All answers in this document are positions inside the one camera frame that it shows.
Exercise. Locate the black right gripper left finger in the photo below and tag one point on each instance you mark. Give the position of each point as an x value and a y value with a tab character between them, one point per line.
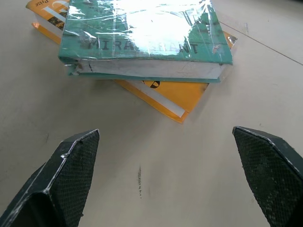
64	184

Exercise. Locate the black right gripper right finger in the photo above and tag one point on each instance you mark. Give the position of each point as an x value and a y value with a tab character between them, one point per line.
272	175

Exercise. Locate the orange book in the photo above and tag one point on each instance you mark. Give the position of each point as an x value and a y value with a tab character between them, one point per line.
175	97

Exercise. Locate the green plastic-wrapped book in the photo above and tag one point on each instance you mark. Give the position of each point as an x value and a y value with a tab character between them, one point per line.
146	35

